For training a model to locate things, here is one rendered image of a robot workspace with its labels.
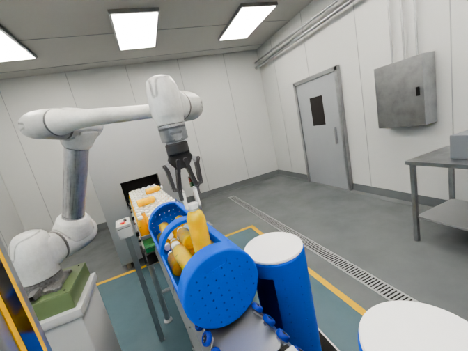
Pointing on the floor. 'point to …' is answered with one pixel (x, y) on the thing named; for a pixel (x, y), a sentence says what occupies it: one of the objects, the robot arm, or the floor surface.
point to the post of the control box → (145, 288)
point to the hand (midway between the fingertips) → (191, 198)
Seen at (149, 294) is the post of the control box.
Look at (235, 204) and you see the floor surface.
